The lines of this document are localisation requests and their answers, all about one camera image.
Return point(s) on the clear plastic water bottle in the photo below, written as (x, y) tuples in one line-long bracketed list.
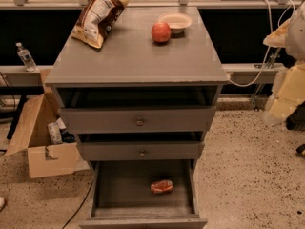
[(25, 55)]

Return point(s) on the grey middle drawer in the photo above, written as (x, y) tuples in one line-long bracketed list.
[(156, 150)]

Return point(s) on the open cardboard box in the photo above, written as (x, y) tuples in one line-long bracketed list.
[(32, 136)]

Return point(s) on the red coke can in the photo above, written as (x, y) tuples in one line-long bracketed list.
[(162, 186)]

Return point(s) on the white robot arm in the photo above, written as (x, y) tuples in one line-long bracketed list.
[(295, 38)]

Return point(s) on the brown chip bag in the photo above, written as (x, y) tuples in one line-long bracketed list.
[(96, 21)]

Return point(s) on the white paper bowl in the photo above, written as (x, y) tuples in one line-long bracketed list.
[(178, 22)]

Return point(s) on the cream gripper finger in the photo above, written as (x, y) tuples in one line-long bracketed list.
[(277, 39), (288, 92)]

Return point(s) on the grey wooden drawer cabinet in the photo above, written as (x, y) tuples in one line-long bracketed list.
[(130, 71)]

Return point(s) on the grey metal stand pole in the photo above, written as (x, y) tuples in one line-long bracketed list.
[(266, 75)]

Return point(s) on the red apple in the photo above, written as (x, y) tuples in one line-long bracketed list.
[(161, 32)]

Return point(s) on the grey top drawer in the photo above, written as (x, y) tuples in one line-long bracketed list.
[(98, 121)]

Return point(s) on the grey open bottom drawer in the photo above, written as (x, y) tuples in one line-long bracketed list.
[(122, 196)]

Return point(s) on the can inside cardboard box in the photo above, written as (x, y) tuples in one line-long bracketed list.
[(54, 133)]

